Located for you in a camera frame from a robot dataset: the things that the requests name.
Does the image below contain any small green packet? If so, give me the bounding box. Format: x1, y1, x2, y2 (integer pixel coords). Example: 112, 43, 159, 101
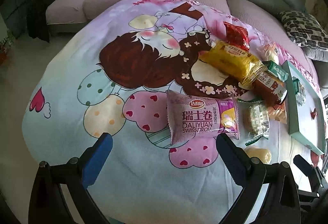
292, 78, 306, 105

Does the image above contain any red brown snack packet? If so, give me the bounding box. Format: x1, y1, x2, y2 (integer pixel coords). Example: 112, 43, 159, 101
252, 71, 287, 106

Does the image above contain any cartoon printed blanket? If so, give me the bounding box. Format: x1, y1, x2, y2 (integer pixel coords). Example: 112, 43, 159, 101
22, 0, 323, 224

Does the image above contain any purple snack packet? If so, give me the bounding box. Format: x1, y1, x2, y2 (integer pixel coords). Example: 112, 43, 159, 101
166, 90, 240, 147

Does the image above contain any black white patterned pillow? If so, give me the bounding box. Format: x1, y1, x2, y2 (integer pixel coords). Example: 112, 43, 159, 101
278, 10, 328, 50

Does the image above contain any yellow bread packet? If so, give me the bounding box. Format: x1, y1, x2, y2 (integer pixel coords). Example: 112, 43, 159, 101
198, 48, 267, 87

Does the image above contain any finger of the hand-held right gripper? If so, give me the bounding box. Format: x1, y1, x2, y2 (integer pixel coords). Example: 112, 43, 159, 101
293, 154, 321, 185

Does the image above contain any green biscuit packet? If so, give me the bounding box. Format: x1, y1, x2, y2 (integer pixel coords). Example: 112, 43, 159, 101
264, 60, 289, 82

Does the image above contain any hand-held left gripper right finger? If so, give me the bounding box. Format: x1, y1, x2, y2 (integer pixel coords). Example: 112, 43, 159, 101
216, 133, 301, 224

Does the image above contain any clear green-edged pastry packet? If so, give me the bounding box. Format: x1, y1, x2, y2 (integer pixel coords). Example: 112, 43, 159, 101
237, 97, 271, 146

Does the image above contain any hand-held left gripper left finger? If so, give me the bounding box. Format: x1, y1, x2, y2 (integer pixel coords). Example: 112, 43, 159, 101
28, 132, 114, 224

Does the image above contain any yellow round pastry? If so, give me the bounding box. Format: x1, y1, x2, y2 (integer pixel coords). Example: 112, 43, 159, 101
243, 146, 272, 164

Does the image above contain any grey pillow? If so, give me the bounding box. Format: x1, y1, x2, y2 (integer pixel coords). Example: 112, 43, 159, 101
300, 45, 328, 62

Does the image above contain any teal cardboard box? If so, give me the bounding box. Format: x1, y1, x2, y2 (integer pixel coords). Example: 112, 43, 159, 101
282, 61, 328, 155

